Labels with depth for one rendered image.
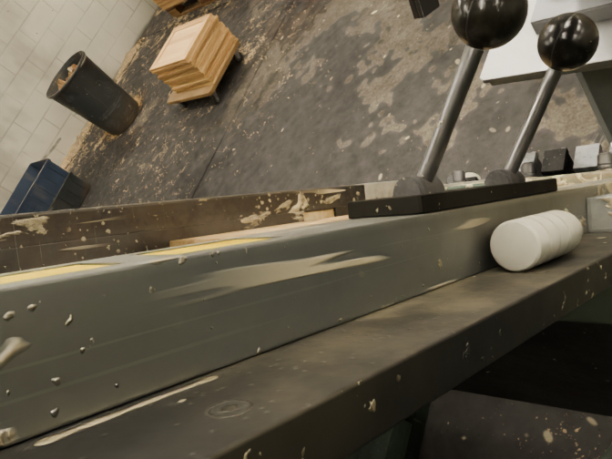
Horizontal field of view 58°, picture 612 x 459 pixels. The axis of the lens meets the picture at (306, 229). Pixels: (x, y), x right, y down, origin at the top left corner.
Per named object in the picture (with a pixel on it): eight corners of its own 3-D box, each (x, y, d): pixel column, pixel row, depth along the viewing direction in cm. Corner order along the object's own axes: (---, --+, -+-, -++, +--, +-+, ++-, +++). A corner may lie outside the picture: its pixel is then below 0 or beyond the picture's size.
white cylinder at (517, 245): (542, 272, 30) (587, 252, 36) (537, 219, 30) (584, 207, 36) (490, 272, 33) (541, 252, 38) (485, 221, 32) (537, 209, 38)
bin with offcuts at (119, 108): (151, 93, 511) (91, 44, 471) (125, 139, 495) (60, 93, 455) (126, 100, 548) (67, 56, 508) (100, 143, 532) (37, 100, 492)
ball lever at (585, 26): (531, 205, 42) (617, 25, 37) (511, 209, 40) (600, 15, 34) (487, 185, 44) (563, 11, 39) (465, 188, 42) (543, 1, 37)
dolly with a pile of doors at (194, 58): (251, 49, 421) (213, 10, 396) (222, 105, 404) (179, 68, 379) (206, 63, 465) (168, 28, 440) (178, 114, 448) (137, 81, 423)
